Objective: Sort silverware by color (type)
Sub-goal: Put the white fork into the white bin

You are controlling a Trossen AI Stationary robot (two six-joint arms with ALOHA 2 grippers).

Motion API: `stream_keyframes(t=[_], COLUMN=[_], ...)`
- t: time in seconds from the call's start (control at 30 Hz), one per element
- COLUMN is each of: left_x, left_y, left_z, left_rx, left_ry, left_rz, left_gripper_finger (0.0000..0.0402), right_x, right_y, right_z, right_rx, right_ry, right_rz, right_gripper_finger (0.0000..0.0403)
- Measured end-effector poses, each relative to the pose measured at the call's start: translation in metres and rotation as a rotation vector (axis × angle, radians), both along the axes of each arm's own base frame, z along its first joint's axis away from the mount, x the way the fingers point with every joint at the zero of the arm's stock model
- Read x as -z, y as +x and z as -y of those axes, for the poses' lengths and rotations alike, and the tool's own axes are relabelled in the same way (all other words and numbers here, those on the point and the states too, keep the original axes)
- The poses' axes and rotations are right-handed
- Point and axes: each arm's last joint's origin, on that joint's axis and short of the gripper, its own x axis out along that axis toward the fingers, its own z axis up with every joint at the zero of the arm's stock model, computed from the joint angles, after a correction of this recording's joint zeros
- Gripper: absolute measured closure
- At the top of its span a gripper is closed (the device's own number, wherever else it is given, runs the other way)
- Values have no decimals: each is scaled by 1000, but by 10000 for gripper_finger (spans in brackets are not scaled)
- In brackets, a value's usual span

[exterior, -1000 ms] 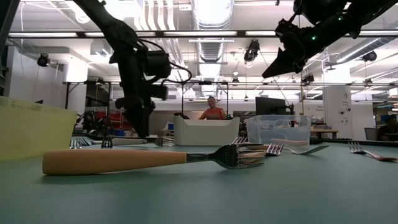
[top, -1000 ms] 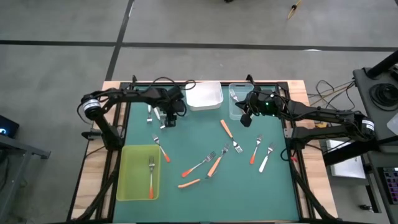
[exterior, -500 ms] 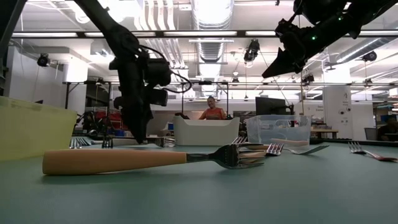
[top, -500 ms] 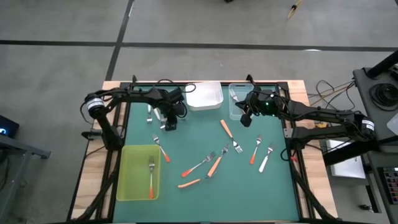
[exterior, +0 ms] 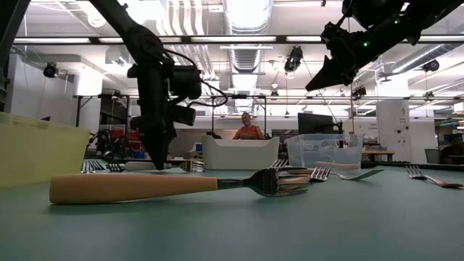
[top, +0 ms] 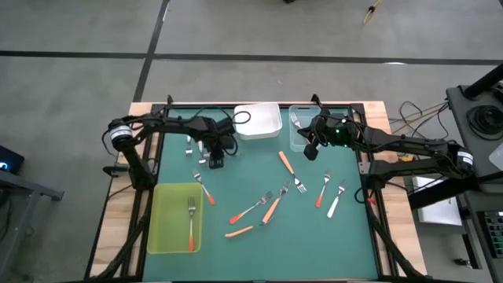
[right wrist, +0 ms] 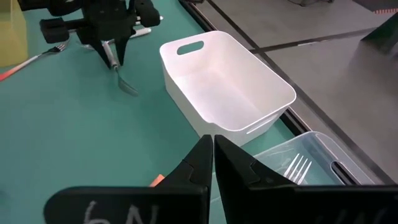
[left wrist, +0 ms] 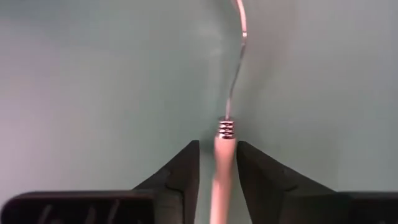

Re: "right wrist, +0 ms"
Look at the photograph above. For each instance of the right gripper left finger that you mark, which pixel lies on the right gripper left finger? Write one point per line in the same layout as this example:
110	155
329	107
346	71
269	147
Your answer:
192	186

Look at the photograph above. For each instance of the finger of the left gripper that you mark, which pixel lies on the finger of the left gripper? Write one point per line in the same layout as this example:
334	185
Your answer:
103	53
122	51

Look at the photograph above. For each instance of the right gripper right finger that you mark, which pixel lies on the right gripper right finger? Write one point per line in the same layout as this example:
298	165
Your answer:
242	193

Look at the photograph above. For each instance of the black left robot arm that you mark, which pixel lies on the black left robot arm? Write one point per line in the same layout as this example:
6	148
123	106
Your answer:
46	6

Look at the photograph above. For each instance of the green table mat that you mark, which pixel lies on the green table mat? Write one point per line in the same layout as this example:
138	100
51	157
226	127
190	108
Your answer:
77	130

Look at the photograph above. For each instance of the clear plastic bin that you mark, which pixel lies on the clear plastic bin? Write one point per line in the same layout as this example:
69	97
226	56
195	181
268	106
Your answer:
323	161

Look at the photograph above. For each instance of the yellow-green plastic bin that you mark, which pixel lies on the yellow-green plastic bin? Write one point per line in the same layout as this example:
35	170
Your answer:
12	37

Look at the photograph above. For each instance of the white plastic bin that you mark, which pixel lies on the white plastic bin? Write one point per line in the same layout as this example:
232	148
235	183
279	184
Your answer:
224	87

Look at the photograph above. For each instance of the black striped floor mat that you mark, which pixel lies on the black striped floor mat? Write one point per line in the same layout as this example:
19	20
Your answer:
379	4

